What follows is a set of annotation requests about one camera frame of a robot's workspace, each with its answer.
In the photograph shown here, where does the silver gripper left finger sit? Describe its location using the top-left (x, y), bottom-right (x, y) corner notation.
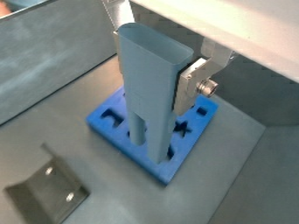
top-left (102, 0), bottom-right (137, 74)

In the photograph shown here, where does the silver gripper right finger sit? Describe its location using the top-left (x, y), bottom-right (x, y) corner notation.
top-left (173, 38), bottom-right (237, 116)

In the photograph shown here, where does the light blue square-circle peg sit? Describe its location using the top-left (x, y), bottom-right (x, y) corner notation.
top-left (118, 23), bottom-right (194, 163)

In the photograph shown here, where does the blue foam shape board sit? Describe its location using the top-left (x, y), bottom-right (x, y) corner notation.
top-left (87, 87), bottom-right (219, 185)

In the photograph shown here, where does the black curved bracket stand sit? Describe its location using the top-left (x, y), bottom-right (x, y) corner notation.
top-left (4, 143), bottom-right (90, 224)

